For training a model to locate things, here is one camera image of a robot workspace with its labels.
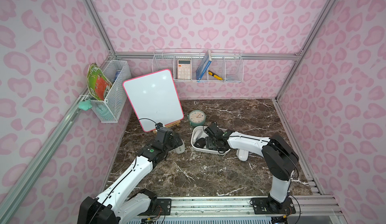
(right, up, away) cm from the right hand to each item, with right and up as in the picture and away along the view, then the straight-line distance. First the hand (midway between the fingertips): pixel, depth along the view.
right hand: (210, 141), depth 93 cm
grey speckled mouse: (-18, -4, -3) cm, 19 cm away
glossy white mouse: (+18, -7, -6) cm, 20 cm away
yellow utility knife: (+3, +42, +5) cm, 42 cm away
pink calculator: (-17, +45, +2) cm, 48 cm away
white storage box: (-7, +6, -1) cm, 9 cm away
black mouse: (-7, -1, 0) cm, 7 cm away
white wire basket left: (-57, +43, -1) cm, 71 cm away
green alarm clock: (-9, +14, +13) cm, 21 cm away
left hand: (-21, +5, -11) cm, 24 cm away
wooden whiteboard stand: (-22, +11, +8) cm, 25 cm away
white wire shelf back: (-11, +49, +6) cm, 51 cm away
